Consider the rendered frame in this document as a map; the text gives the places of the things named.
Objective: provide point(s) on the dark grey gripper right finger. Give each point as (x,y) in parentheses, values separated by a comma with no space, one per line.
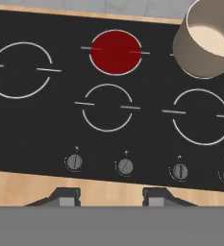
(155,194)

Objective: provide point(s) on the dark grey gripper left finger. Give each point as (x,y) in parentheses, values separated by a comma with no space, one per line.
(66,194)

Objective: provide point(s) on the black glass hob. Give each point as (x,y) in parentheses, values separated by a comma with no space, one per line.
(68,128)

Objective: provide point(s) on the beige cooking pot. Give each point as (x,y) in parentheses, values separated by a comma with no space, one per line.
(203,51)

